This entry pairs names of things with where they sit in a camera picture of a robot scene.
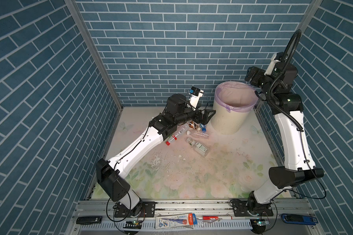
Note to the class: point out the blue black device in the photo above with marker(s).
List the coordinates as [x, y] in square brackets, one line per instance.
[299, 219]

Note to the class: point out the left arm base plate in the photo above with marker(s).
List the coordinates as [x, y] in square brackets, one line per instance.
[145, 209]

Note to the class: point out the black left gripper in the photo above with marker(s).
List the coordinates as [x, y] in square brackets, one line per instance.
[203, 120]

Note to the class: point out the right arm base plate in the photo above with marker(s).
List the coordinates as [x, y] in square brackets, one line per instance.
[244, 208]

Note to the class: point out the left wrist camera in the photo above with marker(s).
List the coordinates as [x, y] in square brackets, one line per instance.
[195, 95]

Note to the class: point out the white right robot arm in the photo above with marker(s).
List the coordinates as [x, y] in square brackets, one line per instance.
[287, 108]

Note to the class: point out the red handled tool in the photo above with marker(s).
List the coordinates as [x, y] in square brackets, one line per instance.
[212, 218]

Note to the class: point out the white bin with pink liner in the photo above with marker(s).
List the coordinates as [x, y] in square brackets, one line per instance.
[233, 101]

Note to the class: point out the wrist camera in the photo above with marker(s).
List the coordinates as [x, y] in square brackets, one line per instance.
[195, 95]
[276, 58]

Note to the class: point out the amber small bottle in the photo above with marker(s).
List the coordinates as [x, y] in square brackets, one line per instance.
[194, 125]

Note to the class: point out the blue red label bottle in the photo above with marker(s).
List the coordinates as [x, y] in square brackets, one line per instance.
[203, 128]

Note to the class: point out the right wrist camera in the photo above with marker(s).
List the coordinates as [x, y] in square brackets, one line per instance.
[276, 58]

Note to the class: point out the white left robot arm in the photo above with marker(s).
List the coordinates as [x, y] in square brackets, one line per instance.
[111, 173]

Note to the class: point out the white glue tube package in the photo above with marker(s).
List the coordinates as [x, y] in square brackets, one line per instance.
[173, 221]

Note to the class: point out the clear bottle red cap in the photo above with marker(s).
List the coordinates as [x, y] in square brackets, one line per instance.
[177, 134]

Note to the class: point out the clear bottle green label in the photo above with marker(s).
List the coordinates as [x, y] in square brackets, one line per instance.
[198, 146]

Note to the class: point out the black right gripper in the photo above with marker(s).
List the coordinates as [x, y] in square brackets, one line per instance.
[259, 74]

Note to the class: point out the clear ribbed bottle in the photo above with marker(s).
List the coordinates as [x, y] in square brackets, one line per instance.
[197, 134]

